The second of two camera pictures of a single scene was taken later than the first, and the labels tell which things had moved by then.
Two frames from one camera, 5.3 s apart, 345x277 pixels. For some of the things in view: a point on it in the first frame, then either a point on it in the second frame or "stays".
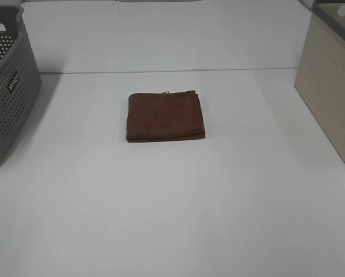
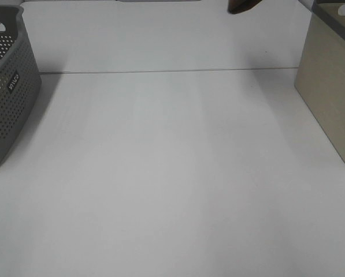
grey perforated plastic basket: (14, 82) stays
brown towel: (167, 116) → (238, 6)
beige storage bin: (326, 77) stays
